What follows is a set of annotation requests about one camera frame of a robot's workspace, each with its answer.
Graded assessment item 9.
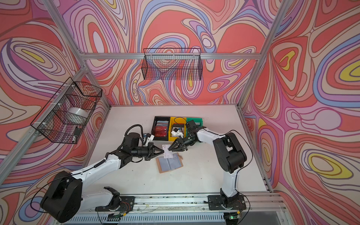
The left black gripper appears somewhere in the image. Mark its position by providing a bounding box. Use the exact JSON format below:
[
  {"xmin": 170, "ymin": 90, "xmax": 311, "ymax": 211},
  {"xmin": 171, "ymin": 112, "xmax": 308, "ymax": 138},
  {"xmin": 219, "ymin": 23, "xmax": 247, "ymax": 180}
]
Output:
[{"xmin": 131, "ymin": 143, "xmax": 164, "ymax": 161}]

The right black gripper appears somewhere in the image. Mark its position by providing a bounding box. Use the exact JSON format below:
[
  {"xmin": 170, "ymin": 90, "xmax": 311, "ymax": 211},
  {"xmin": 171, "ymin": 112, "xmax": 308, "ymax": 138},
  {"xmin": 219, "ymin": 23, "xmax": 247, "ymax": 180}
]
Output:
[{"xmin": 169, "ymin": 134, "xmax": 198, "ymax": 152}]

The tan leather card holder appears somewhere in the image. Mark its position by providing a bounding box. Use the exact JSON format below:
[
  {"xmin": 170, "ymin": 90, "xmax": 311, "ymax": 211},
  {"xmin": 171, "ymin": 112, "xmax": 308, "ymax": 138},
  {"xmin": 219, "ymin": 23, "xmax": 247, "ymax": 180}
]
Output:
[{"xmin": 156, "ymin": 153, "xmax": 183, "ymax": 173}]

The white floral VIP card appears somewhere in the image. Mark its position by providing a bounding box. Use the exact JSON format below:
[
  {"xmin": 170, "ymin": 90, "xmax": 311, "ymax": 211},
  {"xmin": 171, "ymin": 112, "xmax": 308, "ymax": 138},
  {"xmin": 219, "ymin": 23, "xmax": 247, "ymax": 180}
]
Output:
[{"xmin": 162, "ymin": 144, "xmax": 173, "ymax": 158}]

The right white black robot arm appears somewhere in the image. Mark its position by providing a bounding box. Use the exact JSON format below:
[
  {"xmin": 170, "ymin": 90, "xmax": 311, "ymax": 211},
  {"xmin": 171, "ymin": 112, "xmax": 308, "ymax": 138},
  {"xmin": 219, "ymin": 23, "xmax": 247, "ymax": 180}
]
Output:
[{"xmin": 168, "ymin": 121, "xmax": 247, "ymax": 212}]

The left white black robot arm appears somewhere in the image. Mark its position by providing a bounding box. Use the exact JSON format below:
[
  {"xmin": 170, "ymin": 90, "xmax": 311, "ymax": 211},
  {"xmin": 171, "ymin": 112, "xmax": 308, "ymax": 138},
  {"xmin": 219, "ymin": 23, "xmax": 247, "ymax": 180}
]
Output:
[{"xmin": 40, "ymin": 133, "xmax": 164, "ymax": 223}]

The red VIP cards stack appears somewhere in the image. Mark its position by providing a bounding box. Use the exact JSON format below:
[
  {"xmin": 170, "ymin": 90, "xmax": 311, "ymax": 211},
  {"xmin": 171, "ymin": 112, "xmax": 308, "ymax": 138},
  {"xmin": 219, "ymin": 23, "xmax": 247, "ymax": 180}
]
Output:
[{"xmin": 155, "ymin": 121, "xmax": 168, "ymax": 137}]

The yellow plastic bin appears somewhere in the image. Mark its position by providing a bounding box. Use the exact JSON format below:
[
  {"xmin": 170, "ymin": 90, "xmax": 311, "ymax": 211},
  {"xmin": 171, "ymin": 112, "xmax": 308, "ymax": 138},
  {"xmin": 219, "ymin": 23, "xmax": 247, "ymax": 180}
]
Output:
[{"xmin": 168, "ymin": 117, "xmax": 187, "ymax": 142}]

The black plastic bin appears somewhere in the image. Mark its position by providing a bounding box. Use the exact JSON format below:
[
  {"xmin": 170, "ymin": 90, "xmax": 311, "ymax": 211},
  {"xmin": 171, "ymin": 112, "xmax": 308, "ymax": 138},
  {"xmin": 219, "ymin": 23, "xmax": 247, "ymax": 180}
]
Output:
[{"xmin": 151, "ymin": 116, "xmax": 171, "ymax": 141}]

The green plastic bin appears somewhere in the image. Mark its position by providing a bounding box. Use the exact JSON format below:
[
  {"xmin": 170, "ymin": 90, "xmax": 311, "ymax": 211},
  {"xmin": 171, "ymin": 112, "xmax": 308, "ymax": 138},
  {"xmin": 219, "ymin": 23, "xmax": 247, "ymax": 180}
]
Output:
[{"xmin": 186, "ymin": 117, "xmax": 203, "ymax": 127}]

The white roll in basket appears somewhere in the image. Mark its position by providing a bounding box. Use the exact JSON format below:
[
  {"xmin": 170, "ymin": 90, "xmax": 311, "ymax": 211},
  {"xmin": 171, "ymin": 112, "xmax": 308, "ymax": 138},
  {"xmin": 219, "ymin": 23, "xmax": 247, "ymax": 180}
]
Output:
[{"xmin": 66, "ymin": 107, "xmax": 89, "ymax": 125}]

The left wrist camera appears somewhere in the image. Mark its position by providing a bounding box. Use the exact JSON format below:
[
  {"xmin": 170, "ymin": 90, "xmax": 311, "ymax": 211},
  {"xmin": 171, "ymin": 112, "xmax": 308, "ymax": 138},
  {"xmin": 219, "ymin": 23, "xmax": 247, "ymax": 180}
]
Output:
[{"xmin": 143, "ymin": 133, "xmax": 155, "ymax": 146}]

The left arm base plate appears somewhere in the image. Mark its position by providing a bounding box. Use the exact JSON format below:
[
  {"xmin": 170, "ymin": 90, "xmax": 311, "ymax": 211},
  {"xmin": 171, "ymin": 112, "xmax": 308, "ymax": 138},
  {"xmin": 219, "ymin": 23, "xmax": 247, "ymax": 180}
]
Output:
[{"xmin": 95, "ymin": 196, "xmax": 135, "ymax": 213}]

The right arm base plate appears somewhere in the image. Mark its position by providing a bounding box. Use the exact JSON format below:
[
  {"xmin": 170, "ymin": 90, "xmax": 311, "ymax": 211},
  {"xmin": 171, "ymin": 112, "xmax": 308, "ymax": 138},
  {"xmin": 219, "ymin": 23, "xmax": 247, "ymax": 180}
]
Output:
[{"xmin": 204, "ymin": 194, "xmax": 247, "ymax": 212}]

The back black wire basket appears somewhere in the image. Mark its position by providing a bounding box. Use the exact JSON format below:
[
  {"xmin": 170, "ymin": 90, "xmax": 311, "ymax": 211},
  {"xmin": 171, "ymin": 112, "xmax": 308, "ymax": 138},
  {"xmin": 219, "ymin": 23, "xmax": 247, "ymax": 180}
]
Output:
[{"xmin": 141, "ymin": 47, "xmax": 203, "ymax": 81}]

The black wire basket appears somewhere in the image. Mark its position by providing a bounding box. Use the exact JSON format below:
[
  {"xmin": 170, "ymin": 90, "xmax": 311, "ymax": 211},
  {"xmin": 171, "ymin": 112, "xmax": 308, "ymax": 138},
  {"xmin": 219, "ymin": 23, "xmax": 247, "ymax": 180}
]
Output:
[
  {"xmin": 31, "ymin": 78, "xmax": 103, "ymax": 144},
  {"xmin": 141, "ymin": 47, "xmax": 203, "ymax": 81}
]

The left black wire basket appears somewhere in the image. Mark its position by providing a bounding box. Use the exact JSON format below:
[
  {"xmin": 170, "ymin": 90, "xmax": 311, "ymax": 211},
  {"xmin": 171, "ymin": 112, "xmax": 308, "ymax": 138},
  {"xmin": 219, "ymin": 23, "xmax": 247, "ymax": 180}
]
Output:
[{"xmin": 31, "ymin": 78, "xmax": 103, "ymax": 144}]

